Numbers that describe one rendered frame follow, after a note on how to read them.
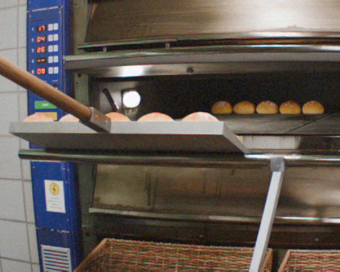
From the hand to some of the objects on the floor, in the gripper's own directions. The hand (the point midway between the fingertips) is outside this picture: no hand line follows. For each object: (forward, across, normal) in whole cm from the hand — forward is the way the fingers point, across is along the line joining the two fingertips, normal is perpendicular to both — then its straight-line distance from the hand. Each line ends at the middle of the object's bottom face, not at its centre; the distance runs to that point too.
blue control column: (-46, +69, -280) cm, 292 cm away
